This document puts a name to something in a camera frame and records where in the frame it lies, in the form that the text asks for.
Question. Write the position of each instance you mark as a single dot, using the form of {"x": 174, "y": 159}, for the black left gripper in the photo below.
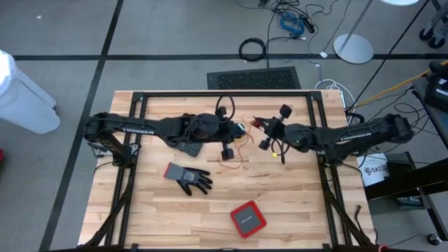
{"x": 206, "y": 129}

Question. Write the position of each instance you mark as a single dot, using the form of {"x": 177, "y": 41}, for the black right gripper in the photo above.
{"x": 295, "y": 137}

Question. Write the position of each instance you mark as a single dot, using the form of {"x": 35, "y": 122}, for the black spool with white labels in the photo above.
{"x": 241, "y": 130}

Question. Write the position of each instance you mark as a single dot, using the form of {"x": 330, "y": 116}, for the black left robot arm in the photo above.
{"x": 140, "y": 129}

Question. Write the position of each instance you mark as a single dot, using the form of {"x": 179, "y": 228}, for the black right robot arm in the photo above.
{"x": 357, "y": 134}

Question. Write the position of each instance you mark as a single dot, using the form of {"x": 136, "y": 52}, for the black floor mat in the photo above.
{"x": 255, "y": 78}

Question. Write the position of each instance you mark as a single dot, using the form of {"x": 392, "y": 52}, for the grey black work glove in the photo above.
{"x": 189, "y": 176}

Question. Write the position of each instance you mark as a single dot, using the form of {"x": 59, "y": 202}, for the red black collapsible box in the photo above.
{"x": 248, "y": 220}

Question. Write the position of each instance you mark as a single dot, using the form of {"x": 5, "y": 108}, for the small white adapter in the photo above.
{"x": 323, "y": 54}

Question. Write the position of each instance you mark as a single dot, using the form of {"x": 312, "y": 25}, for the black power strip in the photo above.
{"x": 308, "y": 24}

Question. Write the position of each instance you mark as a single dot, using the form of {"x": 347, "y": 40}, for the grey round-base floor stand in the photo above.
{"x": 353, "y": 49}

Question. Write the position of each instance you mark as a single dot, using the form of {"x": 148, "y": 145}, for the white printed paper bag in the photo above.
{"x": 372, "y": 171}

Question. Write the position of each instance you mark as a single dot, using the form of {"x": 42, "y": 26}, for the black metal stand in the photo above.
{"x": 402, "y": 185}

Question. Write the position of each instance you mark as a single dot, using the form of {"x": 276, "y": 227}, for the black electronic device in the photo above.
{"x": 437, "y": 94}

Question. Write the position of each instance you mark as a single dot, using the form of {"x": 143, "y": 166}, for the white round lamp head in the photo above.
{"x": 399, "y": 2}

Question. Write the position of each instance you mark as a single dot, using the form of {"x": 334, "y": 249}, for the wheeled metal cart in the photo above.
{"x": 437, "y": 40}

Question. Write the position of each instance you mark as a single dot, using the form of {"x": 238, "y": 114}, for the black caster wheel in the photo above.
{"x": 434, "y": 239}

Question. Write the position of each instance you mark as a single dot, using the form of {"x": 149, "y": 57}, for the white plastic bin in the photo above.
{"x": 24, "y": 98}

